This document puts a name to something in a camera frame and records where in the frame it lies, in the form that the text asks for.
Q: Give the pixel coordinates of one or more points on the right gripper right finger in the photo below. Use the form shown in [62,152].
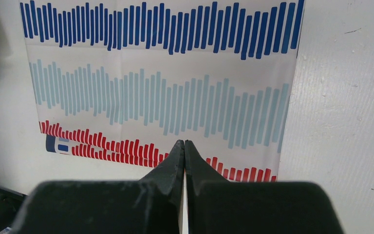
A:
[218,206]

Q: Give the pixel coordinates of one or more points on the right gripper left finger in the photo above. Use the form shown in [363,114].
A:
[150,205]

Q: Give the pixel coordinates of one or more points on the patterned cloth napkin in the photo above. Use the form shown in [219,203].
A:
[121,80]

